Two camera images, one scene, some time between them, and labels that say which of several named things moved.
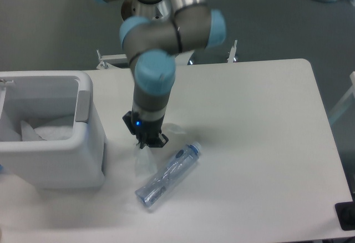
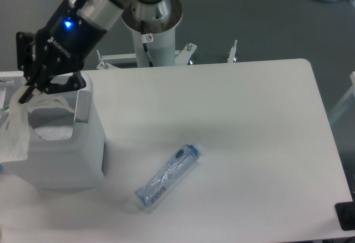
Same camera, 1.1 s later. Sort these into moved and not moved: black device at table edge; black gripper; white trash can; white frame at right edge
Moved: black gripper
Not moved: white frame at right edge; white trash can; black device at table edge
